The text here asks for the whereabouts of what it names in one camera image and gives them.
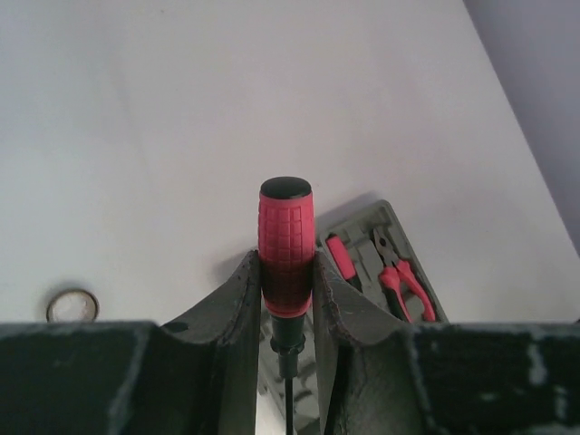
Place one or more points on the black tape roll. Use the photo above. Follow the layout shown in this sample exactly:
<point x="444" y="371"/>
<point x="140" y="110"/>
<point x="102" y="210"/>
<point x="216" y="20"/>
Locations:
<point x="72" y="305"/>

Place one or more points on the grey plastic tool case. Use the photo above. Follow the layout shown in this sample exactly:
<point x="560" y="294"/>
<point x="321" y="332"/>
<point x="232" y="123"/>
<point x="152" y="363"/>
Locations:
<point x="376" y="254"/>

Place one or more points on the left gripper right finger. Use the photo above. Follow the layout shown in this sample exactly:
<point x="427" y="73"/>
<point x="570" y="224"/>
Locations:
<point x="510" y="378"/>

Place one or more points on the red black pliers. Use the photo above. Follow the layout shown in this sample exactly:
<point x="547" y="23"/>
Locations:
<point x="398" y="273"/>

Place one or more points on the red screwdriver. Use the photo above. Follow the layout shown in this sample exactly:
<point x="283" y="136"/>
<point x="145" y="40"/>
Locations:
<point x="286" y="254"/>
<point x="343" y="262"/>

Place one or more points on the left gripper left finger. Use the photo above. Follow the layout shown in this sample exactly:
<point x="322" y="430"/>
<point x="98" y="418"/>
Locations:
<point x="194" y="375"/>

